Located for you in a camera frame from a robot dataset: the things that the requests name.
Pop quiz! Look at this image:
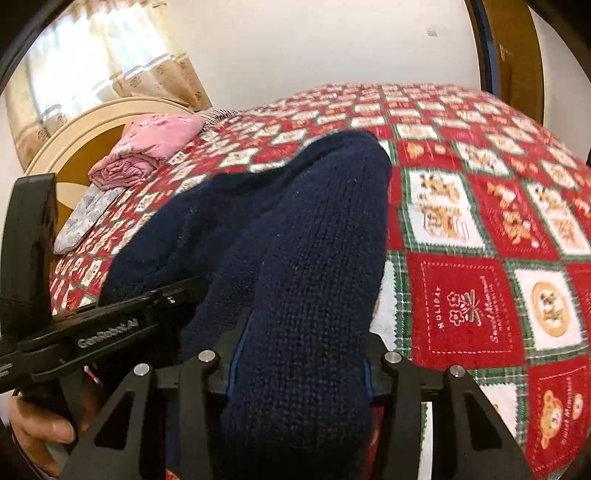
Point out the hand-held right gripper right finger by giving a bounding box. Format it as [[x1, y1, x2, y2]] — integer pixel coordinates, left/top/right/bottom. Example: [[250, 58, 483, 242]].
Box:
[[362, 335, 536, 480]]

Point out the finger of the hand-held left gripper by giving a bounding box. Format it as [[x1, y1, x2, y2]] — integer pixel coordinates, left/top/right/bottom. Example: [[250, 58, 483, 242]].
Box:
[[151, 276, 213, 333]]

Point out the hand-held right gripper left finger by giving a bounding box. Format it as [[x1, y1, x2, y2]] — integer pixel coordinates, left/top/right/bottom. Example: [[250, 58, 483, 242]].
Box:
[[59, 318, 252, 480]]

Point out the navy knit sweater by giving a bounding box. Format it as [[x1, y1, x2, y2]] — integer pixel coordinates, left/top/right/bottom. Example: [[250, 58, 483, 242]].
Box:
[[99, 130, 393, 480]]

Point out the person's left hand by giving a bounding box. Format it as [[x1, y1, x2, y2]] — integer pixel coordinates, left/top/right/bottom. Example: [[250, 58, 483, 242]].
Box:
[[7, 369, 101, 478]]

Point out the grey floral pillow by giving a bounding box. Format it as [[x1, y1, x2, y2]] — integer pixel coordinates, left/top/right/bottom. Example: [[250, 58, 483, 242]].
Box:
[[53, 185, 124, 256]]

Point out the red checkered printed bedspread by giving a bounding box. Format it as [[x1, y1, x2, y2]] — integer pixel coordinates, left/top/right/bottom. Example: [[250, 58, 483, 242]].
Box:
[[48, 83, 591, 480]]

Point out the cream wooden headboard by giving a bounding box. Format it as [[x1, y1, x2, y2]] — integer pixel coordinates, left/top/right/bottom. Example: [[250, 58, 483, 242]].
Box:
[[23, 97, 200, 222]]

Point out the folded pink blanket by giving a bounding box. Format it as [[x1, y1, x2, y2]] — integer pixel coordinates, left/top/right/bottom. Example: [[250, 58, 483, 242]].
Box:
[[88, 113, 207, 191]]

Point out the grey striped cloth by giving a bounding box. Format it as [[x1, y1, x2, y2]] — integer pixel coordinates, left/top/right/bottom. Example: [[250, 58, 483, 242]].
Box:
[[198, 108, 244, 128]]

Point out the beige printed curtain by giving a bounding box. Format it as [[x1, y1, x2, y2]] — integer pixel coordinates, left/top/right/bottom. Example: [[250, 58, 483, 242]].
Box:
[[4, 0, 214, 172]]

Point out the brown wooden door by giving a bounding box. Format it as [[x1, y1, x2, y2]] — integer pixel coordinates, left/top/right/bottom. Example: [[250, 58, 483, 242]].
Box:
[[464, 0, 546, 125]]

